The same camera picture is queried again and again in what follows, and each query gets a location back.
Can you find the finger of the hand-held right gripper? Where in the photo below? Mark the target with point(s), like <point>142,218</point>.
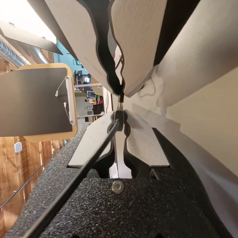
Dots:
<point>137,37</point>
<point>74,33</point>

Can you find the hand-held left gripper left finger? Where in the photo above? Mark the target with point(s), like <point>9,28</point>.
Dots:
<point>89,146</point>

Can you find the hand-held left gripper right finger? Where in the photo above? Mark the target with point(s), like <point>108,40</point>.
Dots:
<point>146,146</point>

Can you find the black cabinet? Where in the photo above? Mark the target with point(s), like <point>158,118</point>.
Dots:
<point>98,109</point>

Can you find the white ceiling panel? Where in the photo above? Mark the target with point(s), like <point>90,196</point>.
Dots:
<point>27,27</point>

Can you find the white stand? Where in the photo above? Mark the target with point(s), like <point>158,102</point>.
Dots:
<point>70,100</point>

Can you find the wooden rimmed black board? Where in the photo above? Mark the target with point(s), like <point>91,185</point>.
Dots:
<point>33,100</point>

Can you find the silver ventilation duct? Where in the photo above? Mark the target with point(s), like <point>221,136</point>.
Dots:
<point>11,53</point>

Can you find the white wall sensor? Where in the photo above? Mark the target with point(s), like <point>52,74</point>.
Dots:
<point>18,147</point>

